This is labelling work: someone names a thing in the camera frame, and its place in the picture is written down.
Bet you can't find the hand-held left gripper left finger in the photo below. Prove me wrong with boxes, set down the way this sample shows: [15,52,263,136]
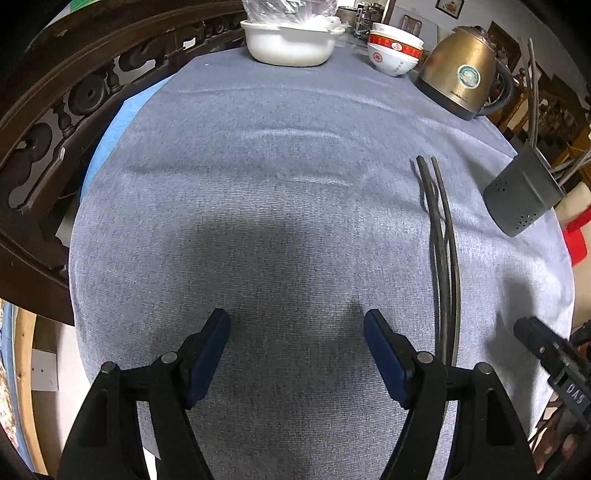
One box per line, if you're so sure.
[58,308,232,480]

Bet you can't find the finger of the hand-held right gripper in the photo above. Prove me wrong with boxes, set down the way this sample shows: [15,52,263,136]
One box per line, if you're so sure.
[513,317,564,370]

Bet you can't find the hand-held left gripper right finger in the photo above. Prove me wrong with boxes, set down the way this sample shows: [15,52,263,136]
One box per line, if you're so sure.
[363,309,536,480]

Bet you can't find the grey perforated chopstick holder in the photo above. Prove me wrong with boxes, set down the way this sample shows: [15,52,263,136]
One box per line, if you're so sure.
[483,148,566,237]

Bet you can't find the red plastic item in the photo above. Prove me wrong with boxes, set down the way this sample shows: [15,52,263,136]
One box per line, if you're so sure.
[561,217,591,260]

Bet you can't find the grey table cloth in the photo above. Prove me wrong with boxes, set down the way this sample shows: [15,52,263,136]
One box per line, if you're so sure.
[68,46,575,480]

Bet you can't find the gold electric kettle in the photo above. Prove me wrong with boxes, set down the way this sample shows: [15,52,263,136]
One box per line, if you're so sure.
[414,25,515,121]

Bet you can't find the red banded white bowl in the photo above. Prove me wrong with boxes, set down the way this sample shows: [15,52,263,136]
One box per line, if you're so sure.
[367,38,422,78]

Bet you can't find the dark framed picture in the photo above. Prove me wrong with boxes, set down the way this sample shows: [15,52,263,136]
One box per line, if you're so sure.
[487,21,522,65]

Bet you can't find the white ceramic pot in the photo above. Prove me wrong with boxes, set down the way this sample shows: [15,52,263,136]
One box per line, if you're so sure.
[240,18,347,68]

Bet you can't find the carved dark wooden chair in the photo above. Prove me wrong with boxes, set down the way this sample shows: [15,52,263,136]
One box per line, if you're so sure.
[0,0,250,326]

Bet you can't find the red rimmed white bowl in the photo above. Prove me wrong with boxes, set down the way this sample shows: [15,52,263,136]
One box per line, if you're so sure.
[372,22,424,49]

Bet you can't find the framed red flower picture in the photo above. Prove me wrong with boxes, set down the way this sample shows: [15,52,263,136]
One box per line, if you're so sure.
[436,0,467,19]

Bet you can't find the clear plastic bag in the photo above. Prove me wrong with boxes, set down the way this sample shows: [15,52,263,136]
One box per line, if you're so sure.
[242,0,340,29]

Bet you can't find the white wall socket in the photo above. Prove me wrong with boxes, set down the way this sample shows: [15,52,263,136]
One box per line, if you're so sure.
[30,350,59,391]

